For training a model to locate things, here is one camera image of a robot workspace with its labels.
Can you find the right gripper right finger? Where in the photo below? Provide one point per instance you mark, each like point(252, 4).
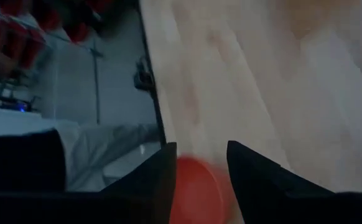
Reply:
point(255, 180)

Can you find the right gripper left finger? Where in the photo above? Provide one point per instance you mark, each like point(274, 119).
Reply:
point(156, 174)

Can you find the red plastic bowl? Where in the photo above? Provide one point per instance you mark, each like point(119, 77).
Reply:
point(199, 193)

